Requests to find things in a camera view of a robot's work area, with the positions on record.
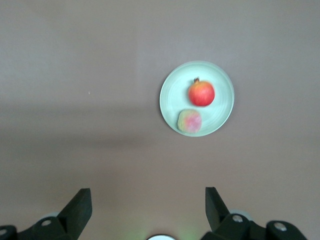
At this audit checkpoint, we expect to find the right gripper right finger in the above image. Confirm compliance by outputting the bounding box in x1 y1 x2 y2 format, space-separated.
201 186 308 240

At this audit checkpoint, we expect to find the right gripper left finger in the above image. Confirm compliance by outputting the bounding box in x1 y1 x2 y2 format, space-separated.
0 188 93 240

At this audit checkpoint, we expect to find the green pink peach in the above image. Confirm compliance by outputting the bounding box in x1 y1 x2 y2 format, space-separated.
176 108 203 133

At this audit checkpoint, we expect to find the red pomegranate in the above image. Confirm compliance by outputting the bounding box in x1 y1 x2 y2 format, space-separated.
187 77 216 108

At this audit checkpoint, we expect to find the brown table cloth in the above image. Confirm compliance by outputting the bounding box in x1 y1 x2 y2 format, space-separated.
0 0 320 240

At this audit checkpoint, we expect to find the light green plate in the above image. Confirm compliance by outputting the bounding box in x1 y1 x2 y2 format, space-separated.
159 60 236 138

